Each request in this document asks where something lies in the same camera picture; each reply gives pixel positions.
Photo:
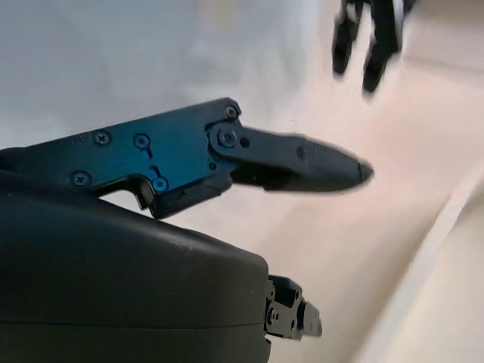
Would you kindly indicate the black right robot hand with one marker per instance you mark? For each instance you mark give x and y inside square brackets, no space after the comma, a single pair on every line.
[113,283]

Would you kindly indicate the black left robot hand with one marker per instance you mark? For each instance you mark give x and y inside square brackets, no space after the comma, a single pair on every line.
[382,34]

